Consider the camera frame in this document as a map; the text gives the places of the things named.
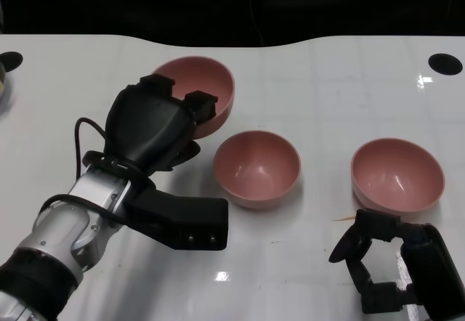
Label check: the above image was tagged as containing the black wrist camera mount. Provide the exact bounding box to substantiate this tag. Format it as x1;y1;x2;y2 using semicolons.
125;186;230;252

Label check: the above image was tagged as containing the black table grommet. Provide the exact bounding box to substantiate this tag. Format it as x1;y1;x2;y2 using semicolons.
0;51;24;72
427;52;464;76

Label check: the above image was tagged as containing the pink plastic bowl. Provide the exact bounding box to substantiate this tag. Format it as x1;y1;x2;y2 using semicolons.
213;130;302;211
150;55;235;141
350;137;446;214

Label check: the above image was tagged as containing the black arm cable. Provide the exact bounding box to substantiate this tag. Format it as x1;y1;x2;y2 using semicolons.
73;116;110;181

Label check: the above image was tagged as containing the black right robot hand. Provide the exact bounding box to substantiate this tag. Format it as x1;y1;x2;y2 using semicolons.
328;208;465;321

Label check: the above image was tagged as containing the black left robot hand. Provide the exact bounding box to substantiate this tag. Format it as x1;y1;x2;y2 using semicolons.
103;74;219;172

